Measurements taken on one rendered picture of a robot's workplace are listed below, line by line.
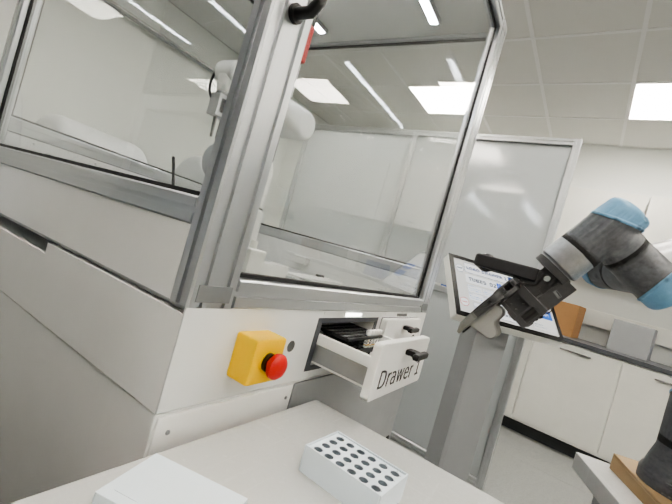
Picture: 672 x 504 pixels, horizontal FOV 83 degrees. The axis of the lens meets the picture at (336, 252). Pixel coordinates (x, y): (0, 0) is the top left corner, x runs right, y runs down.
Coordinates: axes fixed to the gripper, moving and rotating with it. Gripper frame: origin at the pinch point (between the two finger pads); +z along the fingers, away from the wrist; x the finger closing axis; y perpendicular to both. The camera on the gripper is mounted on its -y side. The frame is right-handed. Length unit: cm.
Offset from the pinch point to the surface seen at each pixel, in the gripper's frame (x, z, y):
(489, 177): 167, -41, -78
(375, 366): -14.5, 14.5, -2.1
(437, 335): 167, 49, -23
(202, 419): -39, 32, -8
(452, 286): 81, 9, -23
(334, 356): -12.8, 21.5, -8.8
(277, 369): -33.9, 19.2, -7.4
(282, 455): -32.6, 26.6, 2.5
